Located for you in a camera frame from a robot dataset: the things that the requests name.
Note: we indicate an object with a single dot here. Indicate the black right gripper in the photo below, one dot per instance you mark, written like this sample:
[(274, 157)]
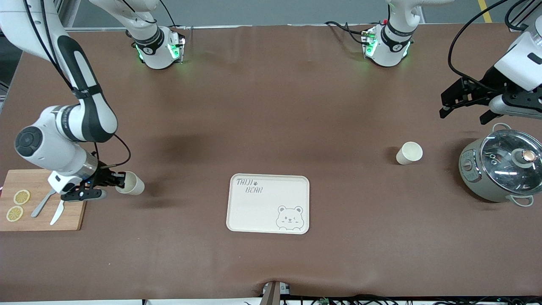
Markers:
[(103, 176)]

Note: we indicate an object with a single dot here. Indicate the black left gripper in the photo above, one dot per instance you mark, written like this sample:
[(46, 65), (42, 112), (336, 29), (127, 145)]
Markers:
[(487, 83)]

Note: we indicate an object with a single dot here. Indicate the white IKEA cup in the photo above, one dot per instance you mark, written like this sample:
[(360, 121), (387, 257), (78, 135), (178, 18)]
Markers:
[(408, 154), (133, 184)]

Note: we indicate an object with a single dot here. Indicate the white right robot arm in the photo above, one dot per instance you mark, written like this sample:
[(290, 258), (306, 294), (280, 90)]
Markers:
[(51, 148)]

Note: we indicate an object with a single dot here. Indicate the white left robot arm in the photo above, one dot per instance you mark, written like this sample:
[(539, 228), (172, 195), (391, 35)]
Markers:
[(391, 55)]

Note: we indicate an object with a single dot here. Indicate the bamboo cutting board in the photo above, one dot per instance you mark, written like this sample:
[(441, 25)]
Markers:
[(72, 216)]

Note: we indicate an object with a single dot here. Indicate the white plastic knife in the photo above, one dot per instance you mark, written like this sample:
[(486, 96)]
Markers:
[(56, 214)]

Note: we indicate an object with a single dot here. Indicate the grey electric cooking pot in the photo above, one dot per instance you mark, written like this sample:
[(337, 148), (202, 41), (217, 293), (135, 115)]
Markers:
[(470, 178)]

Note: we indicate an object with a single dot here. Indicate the grey plastic knife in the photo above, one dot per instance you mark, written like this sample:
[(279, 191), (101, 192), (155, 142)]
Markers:
[(40, 207)]

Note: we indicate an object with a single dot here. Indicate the glass pot lid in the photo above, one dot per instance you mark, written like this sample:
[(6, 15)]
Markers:
[(504, 169)]

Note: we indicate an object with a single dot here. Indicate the yellow lemon slice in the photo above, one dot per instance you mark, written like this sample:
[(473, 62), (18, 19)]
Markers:
[(21, 197), (15, 214)]

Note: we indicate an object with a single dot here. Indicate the cream bear print tray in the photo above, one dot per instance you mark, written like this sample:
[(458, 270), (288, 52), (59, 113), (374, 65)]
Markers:
[(266, 212)]

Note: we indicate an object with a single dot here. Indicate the brown table mat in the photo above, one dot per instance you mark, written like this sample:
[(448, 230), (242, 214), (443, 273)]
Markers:
[(271, 106)]

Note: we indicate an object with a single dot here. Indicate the grey metal table bracket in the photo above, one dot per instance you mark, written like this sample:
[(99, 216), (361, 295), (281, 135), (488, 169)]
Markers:
[(271, 294)]

